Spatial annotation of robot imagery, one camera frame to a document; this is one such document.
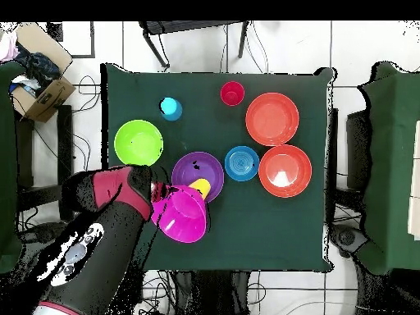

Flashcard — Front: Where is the green bowl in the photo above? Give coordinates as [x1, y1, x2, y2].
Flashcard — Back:
[113, 119, 164, 167]

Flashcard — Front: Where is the dark green tablecloth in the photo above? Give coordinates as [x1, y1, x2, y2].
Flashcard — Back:
[99, 62, 336, 274]

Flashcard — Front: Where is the tangle of black cables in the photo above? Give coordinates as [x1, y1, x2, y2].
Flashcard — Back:
[19, 75, 178, 315]

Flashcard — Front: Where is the large pink bowl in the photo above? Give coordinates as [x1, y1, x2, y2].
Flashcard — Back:
[150, 184, 208, 244]

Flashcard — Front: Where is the yellow cup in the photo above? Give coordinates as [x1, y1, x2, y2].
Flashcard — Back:
[188, 177, 212, 201]

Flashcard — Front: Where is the light blue cup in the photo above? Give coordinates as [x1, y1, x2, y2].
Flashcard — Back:
[159, 97, 184, 122]

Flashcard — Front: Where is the black caster leg with knob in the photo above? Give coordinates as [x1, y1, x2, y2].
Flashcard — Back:
[329, 222, 370, 260]
[17, 221, 71, 250]

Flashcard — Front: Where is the orange bowl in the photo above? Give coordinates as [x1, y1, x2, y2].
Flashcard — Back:
[258, 144, 313, 199]
[244, 92, 300, 147]

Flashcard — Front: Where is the red cup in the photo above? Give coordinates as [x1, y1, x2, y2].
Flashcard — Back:
[220, 80, 246, 107]

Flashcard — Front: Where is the green-covered side table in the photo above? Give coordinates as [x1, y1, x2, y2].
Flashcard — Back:
[358, 61, 420, 275]
[0, 60, 25, 274]

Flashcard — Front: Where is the blue bowl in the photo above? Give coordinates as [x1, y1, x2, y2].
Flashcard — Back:
[224, 145, 260, 182]

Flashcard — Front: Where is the black cabinet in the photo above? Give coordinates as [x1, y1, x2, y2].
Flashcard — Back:
[345, 109, 372, 191]

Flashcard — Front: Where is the black metal chair frame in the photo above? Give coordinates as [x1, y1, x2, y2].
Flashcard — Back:
[138, 20, 250, 70]

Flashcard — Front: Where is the cardboard box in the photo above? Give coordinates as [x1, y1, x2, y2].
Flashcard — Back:
[9, 21, 77, 123]

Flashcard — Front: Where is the black bench frame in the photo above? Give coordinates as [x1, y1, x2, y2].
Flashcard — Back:
[14, 104, 75, 221]

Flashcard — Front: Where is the purple bowl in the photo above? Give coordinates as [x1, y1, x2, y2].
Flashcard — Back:
[171, 151, 225, 203]

